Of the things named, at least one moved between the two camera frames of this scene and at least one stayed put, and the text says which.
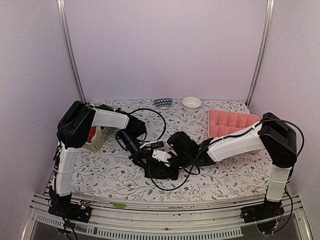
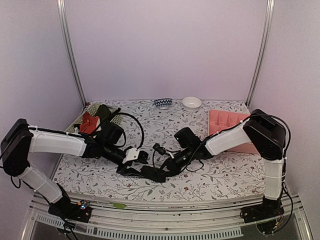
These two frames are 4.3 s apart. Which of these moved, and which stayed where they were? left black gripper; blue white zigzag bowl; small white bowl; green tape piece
Moved: left black gripper
Stayed: green tape piece; small white bowl; blue white zigzag bowl
